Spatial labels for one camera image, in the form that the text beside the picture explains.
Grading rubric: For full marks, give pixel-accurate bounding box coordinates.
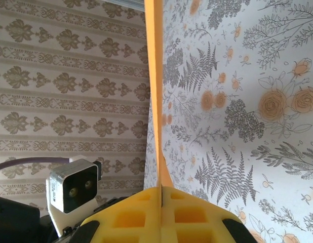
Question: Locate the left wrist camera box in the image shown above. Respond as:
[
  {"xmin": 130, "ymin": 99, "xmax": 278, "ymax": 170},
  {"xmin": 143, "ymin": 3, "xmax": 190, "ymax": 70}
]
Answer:
[{"xmin": 46, "ymin": 153, "xmax": 104, "ymax": 236}]

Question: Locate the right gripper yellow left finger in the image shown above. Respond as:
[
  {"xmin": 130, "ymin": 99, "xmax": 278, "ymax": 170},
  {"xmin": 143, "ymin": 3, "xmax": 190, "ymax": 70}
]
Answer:
[{"xmin": 83, "ymin": 186, "xmax": 163, "ymax": 243}]

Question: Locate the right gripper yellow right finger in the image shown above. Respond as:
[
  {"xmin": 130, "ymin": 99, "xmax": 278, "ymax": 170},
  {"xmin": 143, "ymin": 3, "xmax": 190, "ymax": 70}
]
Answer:
[{"xmin": 162, "ymin": 186, "xmax": 233, "ymax": 243}]

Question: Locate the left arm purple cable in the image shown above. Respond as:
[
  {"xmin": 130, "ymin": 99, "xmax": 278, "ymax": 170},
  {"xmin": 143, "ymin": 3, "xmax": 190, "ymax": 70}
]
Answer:
[{"xmin": 0, "ymin": 156, "xmax": 71, "ymax": 174}]

